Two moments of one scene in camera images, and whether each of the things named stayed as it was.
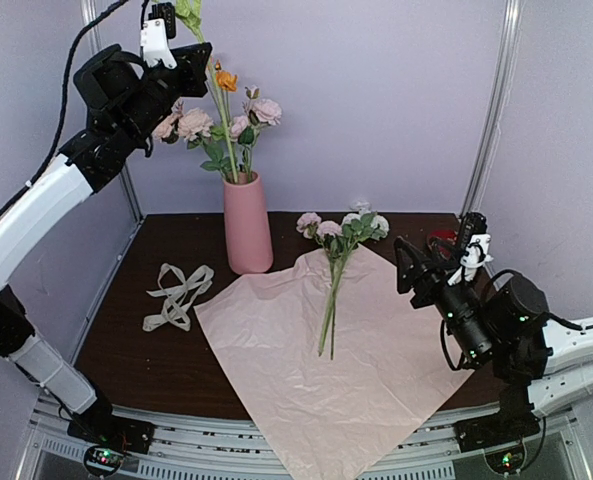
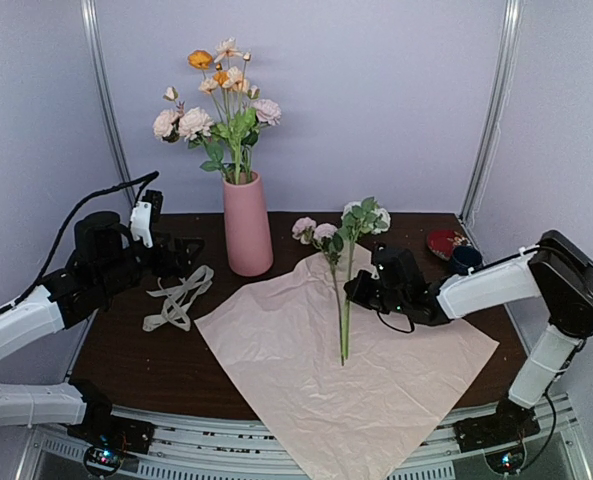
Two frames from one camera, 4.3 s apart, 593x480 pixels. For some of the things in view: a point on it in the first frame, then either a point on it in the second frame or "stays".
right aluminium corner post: x=498 y=104 stays
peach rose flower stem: x=195 y=127 stays
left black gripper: x=194 y=63 -> x=180 y=265
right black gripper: x=405 y=284 -> x=356 y=290
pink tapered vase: x=248 y=232 stays
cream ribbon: x=182 y=295 stays
